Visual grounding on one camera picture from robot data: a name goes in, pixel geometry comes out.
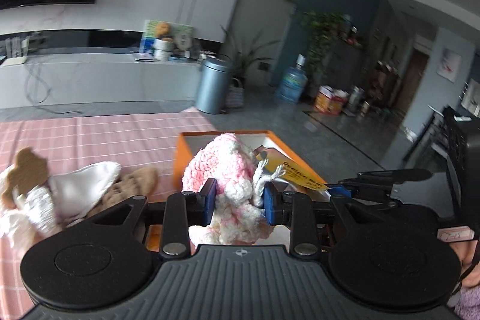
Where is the blue water jug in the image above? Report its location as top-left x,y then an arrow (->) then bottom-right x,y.
277,54 -> 308,104

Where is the yellow paper tag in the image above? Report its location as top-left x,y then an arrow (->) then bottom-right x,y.
256,148 -> 328,192

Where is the grey metal trash bin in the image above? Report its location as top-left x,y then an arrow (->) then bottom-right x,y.
195,57 -> 233,115

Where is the potted long-leaf plant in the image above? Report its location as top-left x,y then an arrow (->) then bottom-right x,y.
220,26 -> 280,86

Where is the orange yellow carton box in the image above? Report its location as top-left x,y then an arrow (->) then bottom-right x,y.
314,85 -> 349,116

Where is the white marble tv console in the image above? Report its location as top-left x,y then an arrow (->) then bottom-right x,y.
1,29 -> 200,109

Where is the person's right hand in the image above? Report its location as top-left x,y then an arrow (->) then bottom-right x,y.
450,241 -> 480,288

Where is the black cable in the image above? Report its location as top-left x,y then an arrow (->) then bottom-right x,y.
22,57 -> 84,115

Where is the orange cardboard box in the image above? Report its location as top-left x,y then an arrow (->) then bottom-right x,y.
145,130 -> 333,253

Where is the pink checkered tablecloth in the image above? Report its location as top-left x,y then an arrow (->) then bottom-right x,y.
0,106 -> 230,319

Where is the pink white fluffy plush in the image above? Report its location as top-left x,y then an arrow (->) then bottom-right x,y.
182,133 -> 272,246

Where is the small teddy bear figurine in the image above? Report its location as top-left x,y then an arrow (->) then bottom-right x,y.
154,22 -> 172,40

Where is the green climbing plant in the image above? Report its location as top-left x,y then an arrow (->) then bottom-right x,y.
303,10 -> 344,79

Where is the brown plush teddy toy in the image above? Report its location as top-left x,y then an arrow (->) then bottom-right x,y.
85,166 -> 159,218

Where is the white silver fabric pouch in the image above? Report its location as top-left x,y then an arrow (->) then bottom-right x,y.
47,161 -> 121,224

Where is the brown bear-shaped sponge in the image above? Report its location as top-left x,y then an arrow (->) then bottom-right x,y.
1,148 -> 49,210

